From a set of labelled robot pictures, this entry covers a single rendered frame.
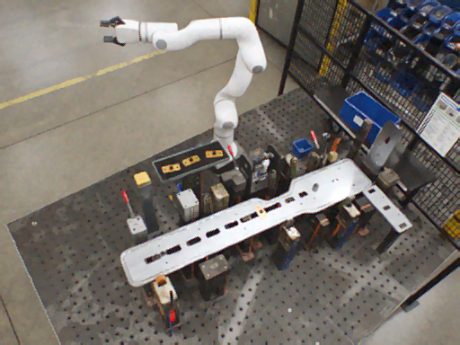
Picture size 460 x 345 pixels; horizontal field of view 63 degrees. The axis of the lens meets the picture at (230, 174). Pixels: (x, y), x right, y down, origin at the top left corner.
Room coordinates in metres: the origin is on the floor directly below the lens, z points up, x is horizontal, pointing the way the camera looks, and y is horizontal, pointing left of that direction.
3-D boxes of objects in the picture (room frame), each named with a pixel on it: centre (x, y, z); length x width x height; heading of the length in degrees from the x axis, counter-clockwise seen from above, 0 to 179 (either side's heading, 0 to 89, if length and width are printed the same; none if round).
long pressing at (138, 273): (1.04, -0.17, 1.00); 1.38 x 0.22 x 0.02; 123
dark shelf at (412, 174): (1.71, -0.82, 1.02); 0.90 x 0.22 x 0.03; 33
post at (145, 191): (1.07, 0.42, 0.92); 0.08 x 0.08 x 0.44; 33
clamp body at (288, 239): (0.94, -0.32, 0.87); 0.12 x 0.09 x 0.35; 33
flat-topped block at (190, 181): (1.21, 0.20, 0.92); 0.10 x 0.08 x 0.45; 123
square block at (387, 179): (1.35, -0.87, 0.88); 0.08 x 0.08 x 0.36; 33
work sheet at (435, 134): (1.53, -1.08, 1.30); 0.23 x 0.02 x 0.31; 33
